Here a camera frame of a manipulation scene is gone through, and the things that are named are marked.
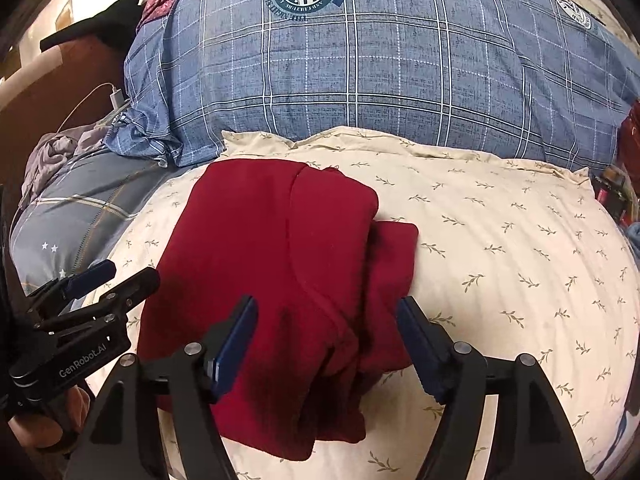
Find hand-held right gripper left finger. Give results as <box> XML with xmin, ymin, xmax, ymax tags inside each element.
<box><xmin>64</xmin><ymin>294</ymin><xmax>260</xmax><ymax>480</ymax></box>

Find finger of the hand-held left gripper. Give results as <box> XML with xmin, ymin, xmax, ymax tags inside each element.
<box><xmin>24</xmin><ymin>260</ymin><xmax>117</xmax><ymax>313</ymax></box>
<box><xmin>35</xmin><ymin>266</ymin><xmax>162</xmax><ymax>333</ymax></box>

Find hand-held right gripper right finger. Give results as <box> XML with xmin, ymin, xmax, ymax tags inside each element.
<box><xmin>395</xmin><ymin>296</ymin><xmax>595</xmax><ymax>480</ymax></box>

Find red garment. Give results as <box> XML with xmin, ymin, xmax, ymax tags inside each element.
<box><xmin>136</xmin><ymin>158</ymin><xmax>420</xmax><ymax>462</ymax></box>

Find person's left hand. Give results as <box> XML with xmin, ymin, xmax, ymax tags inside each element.
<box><xmin>10</xmin><ymin>386</ymin><xmax>94</xmax><ymax>457</ymax></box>

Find grey-blue star-print bedding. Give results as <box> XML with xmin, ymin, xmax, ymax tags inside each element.
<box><xmin>10</xmin><ymin>147</ymin><xmax>173</xmax><ymax>296</ymax></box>

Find cream leaf-print blanket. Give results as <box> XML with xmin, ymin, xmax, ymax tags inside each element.
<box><xmin>80</xmin><ymin>126</ymin><xmax>640</xmax><ymax>480</ymax></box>

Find grey crumpled cloth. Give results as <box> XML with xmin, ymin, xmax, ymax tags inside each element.
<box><xmin>20</xmin><ymin>122</ymin><xmax>108</xmax><ymax>211</ymax></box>

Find brown wooden headboard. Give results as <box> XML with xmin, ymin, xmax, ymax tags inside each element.
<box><xmin>0</xmin><ymin>35</ymin><xmax>131</xmax><ymax>201</ymax></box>

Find dark printed box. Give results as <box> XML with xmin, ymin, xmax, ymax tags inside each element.
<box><xmin>592</xmin><ymin>162</ymin><xmax>640</xmax><ymax>226</ymax></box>

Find black cloth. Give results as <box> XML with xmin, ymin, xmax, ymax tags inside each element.
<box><xmin>40</xmin><ymin>0</ymin><xmax>146</xmax><ymax>53</ymax></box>

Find blue plaid duvet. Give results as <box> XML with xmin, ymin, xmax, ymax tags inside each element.
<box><xmin>104</xmin><ymin>0</ymin><xmax>640</xmax><ymax>173</ymax></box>

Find red bag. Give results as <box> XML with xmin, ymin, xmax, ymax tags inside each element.
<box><xmin>619</xmin><ymin>102</ymin><xmax>640</xmax><ymax>171</ymax></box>

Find white charger with cable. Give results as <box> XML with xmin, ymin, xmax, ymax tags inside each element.
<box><xmin>55</xmin><ymin>82</ymin><xmax>133</xmax><ymax>136</ymax></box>

